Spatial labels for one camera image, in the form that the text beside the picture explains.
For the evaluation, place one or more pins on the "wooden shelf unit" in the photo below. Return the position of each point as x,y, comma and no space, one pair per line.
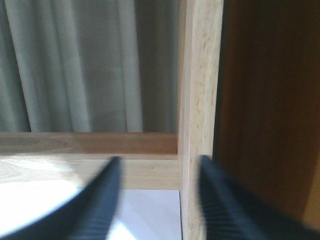
248,96

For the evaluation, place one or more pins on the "grey curtain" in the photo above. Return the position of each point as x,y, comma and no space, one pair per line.
88,65

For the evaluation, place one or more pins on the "white paper sheet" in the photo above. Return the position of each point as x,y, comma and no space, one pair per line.
147,215

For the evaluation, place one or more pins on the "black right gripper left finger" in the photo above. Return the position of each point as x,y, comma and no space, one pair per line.
86,216

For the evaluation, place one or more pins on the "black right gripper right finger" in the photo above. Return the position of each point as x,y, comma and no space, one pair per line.
232,212

